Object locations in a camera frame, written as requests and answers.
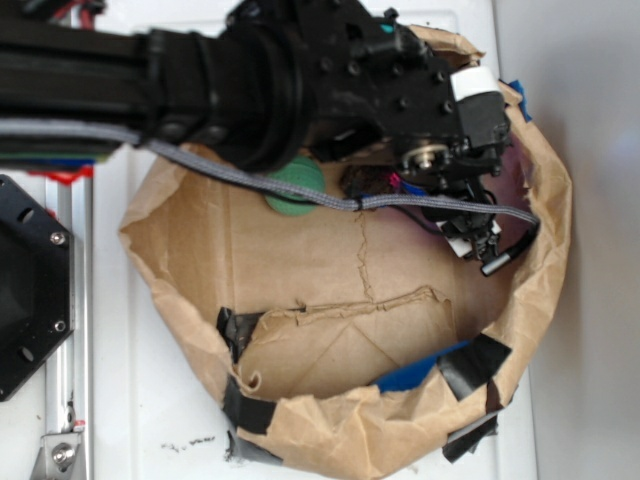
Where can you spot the brown paper bag bin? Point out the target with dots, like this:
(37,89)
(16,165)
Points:
(347,297)

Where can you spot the black tape inner left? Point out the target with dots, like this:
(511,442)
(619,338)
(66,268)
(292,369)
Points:
(237,329)

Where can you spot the black tape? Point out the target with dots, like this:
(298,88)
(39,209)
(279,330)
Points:
(469,367)
(467,440)
(251,415)
(237,329)

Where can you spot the black tape lower right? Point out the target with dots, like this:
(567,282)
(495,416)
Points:
(467,440)

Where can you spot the green dimpled ball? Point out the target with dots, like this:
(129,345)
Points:
(301,171)

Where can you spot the aluminium rail frame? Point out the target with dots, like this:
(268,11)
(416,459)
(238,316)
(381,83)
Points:
(66,448)

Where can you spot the black tape bottom right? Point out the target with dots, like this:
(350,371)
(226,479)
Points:
(469,367)

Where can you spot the brown cork block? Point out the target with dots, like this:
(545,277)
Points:
(360,181)

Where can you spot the blue tape bottom inside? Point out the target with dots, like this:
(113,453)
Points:
(411,376)

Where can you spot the black tape bottom left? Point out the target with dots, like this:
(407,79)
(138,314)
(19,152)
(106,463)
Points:
(251,415)

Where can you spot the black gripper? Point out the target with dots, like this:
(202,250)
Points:
(351,86)

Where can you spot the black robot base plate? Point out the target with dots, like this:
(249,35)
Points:
(36,267)

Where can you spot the blue tape right edge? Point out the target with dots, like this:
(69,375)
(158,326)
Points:
(517,86)

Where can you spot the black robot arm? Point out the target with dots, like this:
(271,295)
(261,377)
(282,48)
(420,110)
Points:
(59,76)

